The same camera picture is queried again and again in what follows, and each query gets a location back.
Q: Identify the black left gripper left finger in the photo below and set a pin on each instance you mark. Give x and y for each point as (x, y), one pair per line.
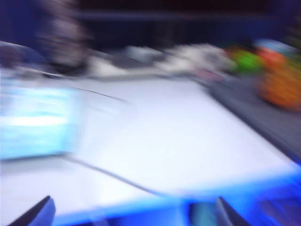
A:
(35, 214)

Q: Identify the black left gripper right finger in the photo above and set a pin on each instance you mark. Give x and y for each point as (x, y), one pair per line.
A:
(229, 215)

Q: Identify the yellow toy pineapple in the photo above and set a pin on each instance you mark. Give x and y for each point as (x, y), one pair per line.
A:
(282, 80)

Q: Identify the light blue tissue pack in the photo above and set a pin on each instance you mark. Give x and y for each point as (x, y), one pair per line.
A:
(35, 120)

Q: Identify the green apple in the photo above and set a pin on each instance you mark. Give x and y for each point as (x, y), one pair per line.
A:
(248, 60)

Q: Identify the silver faceted figurine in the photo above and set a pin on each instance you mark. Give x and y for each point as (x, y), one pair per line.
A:
(63, 40)

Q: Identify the white gray keyboard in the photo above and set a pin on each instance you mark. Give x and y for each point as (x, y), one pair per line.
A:
(131, 60)

